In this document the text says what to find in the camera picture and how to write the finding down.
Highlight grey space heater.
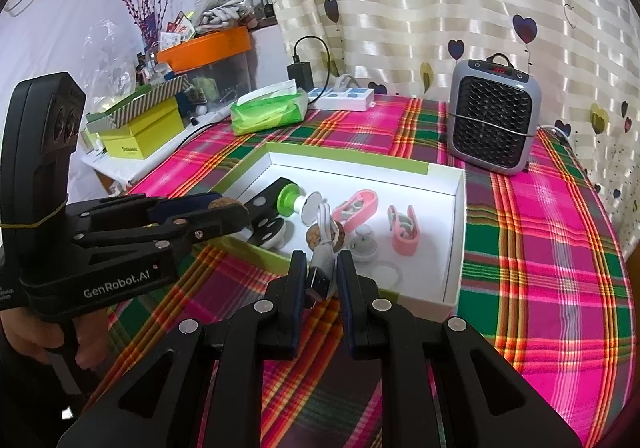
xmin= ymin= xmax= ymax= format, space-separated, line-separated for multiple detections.
xmin=446 ymin=52 xmax=543 ymax=176

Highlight clear plastic bag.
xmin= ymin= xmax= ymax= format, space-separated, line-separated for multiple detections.
xmin=82 ymin=20 xmax=143 ymax=113

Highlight white usb cable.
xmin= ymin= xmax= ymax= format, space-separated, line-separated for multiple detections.
xmin=304 ymin=202 xmax=346 ymax=311

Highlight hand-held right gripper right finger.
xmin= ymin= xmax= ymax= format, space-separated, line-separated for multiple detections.
xmin=336 ymin=250 xmax=583 ymax=448

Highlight white heater cable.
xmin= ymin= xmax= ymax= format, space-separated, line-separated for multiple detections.
xmin=537 ymin=124 xmax=573 ymax=143

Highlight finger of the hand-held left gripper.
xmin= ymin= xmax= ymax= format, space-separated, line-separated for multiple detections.
xmin=75 ymin=203 xmax=251 ymax=276
xmin=65 ymin=193 xmax=221 ymax=249

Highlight yellow-green shoe box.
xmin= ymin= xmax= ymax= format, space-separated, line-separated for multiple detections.
xmin=86 ymin=75 xmax=192 ymax=129

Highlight green and white suction knob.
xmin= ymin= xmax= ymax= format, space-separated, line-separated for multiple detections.
xmin=276 ymin=183 xmax=323 ymax=223

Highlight colourful small packets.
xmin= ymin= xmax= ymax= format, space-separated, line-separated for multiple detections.
xmin=160 ymin=10 xmax=198 ymax=48

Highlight black charger with cable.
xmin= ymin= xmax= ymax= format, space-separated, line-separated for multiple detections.
xmin=286 ymin=35 xmax=332 ymax=88

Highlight green tissue pack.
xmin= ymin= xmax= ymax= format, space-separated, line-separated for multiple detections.
xmin=230 ymin=82 xmax=310 ymax=136

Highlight plaid tablecloth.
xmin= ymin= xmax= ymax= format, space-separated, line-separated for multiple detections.
xmin=107 ymin=95 xmax=633 ymax=448

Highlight green and white cardboard box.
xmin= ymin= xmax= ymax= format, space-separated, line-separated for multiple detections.
xmin=210 ymin=143 xmax=467 ymax=319

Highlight black oval magnet holder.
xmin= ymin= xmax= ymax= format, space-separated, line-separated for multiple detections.
xmin=247 ymin=217 xmax=287 ymax=249

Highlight pink cable winder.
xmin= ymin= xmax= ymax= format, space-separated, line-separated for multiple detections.
xmin=387 ymin=205 xmax=426 ymax=256

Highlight white power strip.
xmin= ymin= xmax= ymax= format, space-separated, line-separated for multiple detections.
xmin=306 ymin=75 xmax=376 ymax=111

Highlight pink clip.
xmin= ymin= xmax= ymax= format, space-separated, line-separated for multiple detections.
xmin=332 ymin=189 xmax=380 ymax=229

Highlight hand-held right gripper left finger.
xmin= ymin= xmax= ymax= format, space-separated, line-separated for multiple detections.
xmin=57 ymin=250 xmax=307 ymax=448

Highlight white side table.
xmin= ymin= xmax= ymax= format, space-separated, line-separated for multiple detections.
xmin=80 ymin=102 xmax=236 ymax=193

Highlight black rectangular case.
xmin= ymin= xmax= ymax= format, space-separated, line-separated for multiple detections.
xmin=242 ymin=178 xmax=297 ymax=229

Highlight orange tray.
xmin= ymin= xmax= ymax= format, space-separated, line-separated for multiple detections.
xmin=156 ymin=26 xmax=252 ymax=74

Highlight person's left hand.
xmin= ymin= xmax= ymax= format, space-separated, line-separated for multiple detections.
xmin=0 ymin=310 xmax=108 ymax=366

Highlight white gloves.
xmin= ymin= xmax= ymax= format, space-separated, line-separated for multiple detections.
xmin=200 ymin=0 xmax=253 ymax=28

